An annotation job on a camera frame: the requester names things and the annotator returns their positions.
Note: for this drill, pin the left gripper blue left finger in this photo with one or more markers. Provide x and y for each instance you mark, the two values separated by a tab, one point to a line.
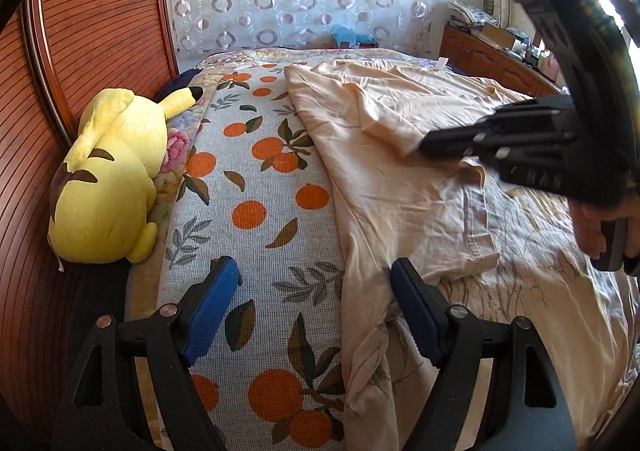
204	305

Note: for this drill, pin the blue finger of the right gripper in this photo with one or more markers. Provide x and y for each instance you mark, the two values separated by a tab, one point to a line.
454	143
534	108

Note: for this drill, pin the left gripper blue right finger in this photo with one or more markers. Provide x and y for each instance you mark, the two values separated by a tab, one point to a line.
423	308

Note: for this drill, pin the beige t-shirt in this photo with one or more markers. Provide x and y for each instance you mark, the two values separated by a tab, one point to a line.
501	251

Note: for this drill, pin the person's right hand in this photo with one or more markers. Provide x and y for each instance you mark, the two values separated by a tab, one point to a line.
587	220

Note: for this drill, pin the floral quilt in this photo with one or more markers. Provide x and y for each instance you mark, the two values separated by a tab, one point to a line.
264	169

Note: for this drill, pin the cardboard box on cabinet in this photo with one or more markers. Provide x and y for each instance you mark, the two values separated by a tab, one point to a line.
496	37

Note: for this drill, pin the wooden side cabinet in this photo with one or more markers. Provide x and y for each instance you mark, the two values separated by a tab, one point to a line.
473	57

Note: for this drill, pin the stack of papers on cabinet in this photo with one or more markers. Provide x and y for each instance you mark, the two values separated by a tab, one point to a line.
462	14

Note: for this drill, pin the orange fruit print blanket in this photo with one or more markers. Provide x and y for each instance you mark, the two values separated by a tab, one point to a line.
251	186

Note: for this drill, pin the yellow Pikachu plush toy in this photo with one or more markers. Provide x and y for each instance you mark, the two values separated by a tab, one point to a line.
103	191

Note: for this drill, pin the blue object on bed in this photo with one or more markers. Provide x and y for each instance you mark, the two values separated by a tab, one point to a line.
348	38

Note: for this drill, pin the dark blue bed sheet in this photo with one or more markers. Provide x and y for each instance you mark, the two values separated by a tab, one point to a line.
183	80

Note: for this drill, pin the wooden slatted headboard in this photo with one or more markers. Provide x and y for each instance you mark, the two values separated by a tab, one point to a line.
55	56

